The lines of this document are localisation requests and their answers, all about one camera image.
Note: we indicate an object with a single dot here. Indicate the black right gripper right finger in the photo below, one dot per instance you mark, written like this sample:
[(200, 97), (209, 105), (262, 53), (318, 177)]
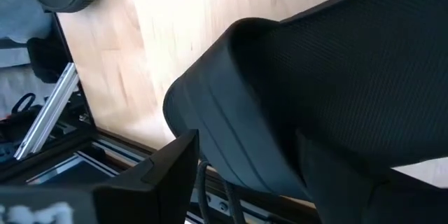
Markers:
[(367, 203)]

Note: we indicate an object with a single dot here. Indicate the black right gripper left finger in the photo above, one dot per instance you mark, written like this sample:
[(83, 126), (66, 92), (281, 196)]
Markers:
[(157, 196)]

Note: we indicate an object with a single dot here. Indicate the black rubber slide sandal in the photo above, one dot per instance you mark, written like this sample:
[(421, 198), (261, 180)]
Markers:
[(315, 77)]

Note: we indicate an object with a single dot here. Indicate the silver aluminium extrusion bar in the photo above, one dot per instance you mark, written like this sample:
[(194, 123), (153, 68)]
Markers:
[(45, 115), (217, 206)]

